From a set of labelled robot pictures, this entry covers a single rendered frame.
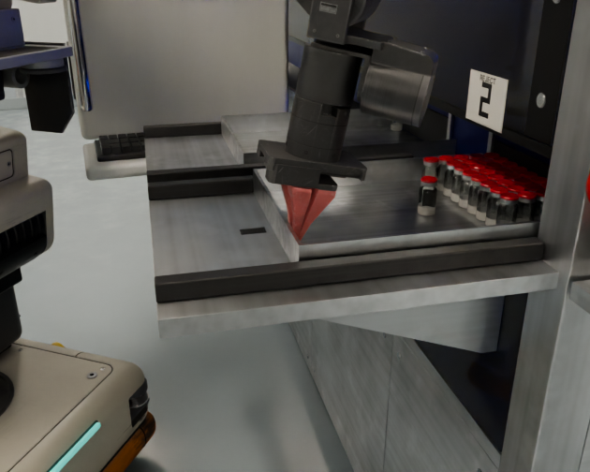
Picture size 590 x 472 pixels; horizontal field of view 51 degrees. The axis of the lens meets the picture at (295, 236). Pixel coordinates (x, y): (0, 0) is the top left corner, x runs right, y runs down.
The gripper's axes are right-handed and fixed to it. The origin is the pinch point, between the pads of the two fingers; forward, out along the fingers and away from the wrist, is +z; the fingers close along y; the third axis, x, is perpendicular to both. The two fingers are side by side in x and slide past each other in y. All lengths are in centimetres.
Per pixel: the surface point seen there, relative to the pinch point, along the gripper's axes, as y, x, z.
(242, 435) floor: 20, 73, 89
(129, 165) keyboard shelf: -16, 65, 14
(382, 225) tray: 12.0, 5.0, -0.4
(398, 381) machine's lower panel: 32, 25, 36
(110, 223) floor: -19, 239, 100
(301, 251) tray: -0.9, -5.6, -0.7
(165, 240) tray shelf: -12.8, 6.9, 4.8
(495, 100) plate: 22.1, 5.4, -16.8
